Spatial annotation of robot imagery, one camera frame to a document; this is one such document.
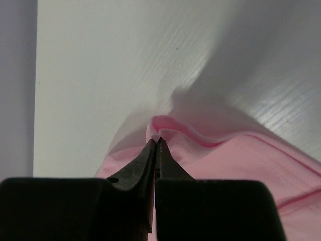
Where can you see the pink t-shirt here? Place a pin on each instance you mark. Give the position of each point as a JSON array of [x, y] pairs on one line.
[[292, 177]]

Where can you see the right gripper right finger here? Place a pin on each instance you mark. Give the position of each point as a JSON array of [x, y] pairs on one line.
[[166, 166]]

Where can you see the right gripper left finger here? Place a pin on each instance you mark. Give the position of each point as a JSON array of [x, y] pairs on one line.
[[134, 184]]

